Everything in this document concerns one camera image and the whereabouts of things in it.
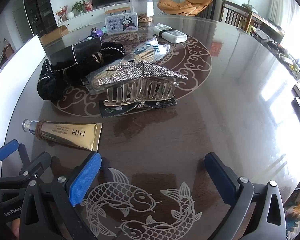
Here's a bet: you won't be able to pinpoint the floral cloth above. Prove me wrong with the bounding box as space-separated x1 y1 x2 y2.
284 184 300 240

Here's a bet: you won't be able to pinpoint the white packet black band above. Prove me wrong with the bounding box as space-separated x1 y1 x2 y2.
153 23 188 44

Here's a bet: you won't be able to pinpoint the cotton swabs plastic pack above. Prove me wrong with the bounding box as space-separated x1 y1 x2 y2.
81 36 171 95

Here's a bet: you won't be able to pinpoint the brown cardboard box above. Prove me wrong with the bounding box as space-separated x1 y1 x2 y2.
40 26 70 46

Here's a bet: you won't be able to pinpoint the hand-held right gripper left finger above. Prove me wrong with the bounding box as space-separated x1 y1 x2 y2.
20 152 102 240

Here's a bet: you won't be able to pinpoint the red flower bouquet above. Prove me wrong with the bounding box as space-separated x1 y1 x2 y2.
55 5 69 23

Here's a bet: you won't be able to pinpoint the black cardboard box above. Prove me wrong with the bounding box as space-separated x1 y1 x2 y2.
50 37 102 68

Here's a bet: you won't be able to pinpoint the black velvet scrunchie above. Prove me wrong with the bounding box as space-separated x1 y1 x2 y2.
64 41 127 86

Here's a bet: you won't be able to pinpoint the brown hair tie bundle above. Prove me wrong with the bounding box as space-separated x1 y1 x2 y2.
93 51 106 64

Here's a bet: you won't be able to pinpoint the white television cabinet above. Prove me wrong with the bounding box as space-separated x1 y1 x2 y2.
57 1 131 28

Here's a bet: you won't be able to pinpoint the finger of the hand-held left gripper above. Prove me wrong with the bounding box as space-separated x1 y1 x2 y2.
0 139 30 178
0 152 52 188

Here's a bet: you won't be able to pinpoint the clear cartoon print case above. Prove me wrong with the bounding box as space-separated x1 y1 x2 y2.
104 12 140 36

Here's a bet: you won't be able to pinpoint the pile of small clutter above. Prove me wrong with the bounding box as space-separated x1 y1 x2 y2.
252 27 300 82

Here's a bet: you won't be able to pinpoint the leafy green houseplant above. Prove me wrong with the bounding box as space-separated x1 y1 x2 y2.
71 0 87 14

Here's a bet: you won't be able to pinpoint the white board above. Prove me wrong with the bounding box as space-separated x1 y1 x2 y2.
0 33 48 178

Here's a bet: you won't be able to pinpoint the clear jar black lid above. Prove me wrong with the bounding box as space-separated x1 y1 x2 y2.
129 0 154 22

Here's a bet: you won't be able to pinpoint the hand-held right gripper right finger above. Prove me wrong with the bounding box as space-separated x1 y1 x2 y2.
204 152 287 240

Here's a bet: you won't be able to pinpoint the gold cosmetic tube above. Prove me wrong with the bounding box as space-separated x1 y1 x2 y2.
22 119 103 152

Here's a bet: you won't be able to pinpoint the dark display cabinet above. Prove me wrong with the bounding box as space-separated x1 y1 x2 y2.
22 0 51 37

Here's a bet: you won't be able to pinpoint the dark wooden chair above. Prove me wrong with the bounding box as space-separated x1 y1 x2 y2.
221 0 253 32

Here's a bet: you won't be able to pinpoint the orange lounge chair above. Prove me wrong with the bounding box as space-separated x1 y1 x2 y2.
157 0 214 17

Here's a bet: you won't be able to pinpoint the black scrunchie white trim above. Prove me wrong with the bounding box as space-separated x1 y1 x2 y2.
37 59 66 102

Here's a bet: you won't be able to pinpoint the black rhinestone bow barrette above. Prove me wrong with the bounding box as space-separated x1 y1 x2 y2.
100 97 177 118

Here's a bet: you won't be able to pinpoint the wooden side table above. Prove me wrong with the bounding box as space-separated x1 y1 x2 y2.
250 10 286 43

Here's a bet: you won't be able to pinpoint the rhinestone hair claw clip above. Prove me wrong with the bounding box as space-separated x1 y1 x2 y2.
97 60 189 107

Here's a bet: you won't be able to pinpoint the wooden bench black legs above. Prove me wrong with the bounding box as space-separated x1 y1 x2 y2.
104 6 131 16

